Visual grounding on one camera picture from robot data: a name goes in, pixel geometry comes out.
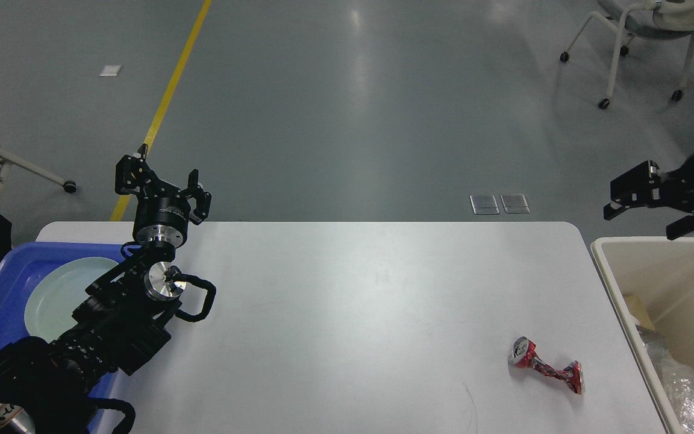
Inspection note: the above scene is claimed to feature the light green plate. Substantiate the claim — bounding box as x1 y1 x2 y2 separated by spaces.
23 257 118 342

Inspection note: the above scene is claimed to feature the aluminium foil piece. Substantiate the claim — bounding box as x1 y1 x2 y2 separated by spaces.
638 327 694 433

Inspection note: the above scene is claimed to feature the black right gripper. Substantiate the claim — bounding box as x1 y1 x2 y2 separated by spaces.
603 153 694 240

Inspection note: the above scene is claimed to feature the crushed red can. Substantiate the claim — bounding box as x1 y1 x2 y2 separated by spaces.
508 337 586 395

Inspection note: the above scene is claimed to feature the beige plastic bin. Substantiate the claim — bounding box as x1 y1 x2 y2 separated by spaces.
590 236 694 433

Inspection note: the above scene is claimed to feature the white chair right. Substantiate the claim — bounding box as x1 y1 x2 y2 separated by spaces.
559 1 694 110

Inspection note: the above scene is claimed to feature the white paper scrap on floor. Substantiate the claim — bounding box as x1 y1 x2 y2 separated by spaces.
99 65 123 78

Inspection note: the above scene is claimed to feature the clear plastic piece on floor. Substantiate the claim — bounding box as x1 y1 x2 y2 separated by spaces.
499 194 531 214

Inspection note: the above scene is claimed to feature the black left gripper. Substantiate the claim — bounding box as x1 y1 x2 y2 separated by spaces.
114 143 212 248

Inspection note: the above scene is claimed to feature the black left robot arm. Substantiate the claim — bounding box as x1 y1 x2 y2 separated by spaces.
0 145 217 433

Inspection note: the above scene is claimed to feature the blue plastic tray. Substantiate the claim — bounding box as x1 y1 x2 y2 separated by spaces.
0 242 137 433

